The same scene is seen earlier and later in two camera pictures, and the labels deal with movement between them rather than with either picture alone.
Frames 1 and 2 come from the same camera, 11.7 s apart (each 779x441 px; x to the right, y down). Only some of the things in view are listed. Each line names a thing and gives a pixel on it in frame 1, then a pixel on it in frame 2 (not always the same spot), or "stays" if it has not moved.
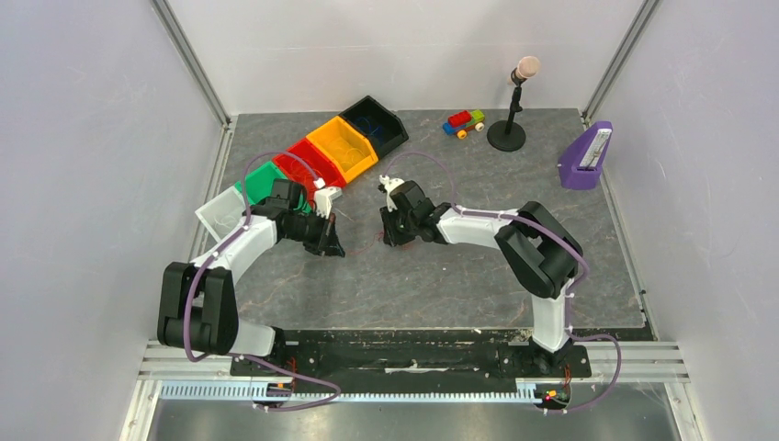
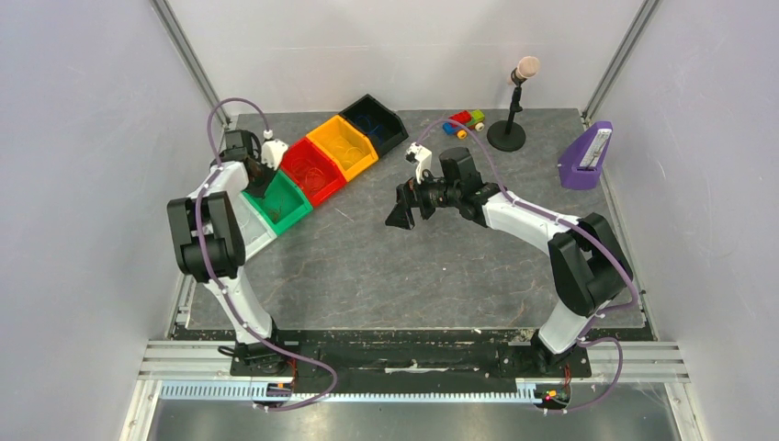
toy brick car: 459,122 stays
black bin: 385,130 stays
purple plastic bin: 581,162 stays
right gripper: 394,225 -> 415,200
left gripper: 321,246 -> 261,191
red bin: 304,164 stays
